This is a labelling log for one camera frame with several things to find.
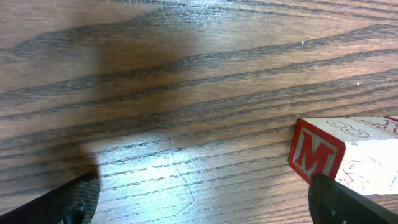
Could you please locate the white patterned block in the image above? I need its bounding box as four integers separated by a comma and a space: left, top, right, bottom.
287, 117, 397, 195

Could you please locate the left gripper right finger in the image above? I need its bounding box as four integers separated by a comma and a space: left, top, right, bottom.
308, 174, 397, 224

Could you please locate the yellow block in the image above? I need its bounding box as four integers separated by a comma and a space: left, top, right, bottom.
359, 117, 397, 137

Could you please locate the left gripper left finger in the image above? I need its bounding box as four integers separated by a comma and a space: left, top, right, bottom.
1, 172, 100, 224

